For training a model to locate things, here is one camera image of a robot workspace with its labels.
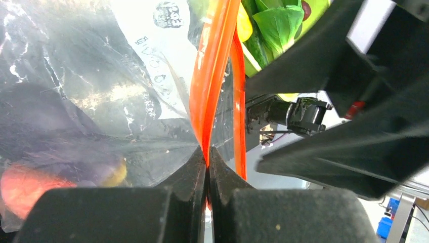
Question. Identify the lime green tray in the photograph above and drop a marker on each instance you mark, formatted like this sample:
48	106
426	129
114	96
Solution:
313	11

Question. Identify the purple toy eggplant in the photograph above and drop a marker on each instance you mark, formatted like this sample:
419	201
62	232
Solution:
87	160

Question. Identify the clear zip bag orange zipper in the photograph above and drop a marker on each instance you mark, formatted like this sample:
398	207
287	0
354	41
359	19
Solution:
156	77

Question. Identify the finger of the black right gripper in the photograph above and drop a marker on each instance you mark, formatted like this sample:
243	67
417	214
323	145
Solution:
377	150

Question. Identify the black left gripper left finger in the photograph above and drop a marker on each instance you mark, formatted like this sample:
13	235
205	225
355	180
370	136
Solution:
172	211

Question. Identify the yellow toy corn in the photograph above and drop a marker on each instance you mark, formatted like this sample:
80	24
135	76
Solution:
244	26

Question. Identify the red toy strawberry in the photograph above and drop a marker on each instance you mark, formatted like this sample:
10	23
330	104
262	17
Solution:
21	188

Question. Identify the toy bok choy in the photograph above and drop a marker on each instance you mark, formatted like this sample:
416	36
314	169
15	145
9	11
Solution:
275	25

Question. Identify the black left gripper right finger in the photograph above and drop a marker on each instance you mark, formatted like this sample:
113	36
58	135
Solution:
242	213

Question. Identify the aluminium rail frame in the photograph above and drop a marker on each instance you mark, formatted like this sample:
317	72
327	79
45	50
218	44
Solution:
410	223

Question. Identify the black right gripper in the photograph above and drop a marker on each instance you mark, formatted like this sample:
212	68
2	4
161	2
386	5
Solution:
395	40

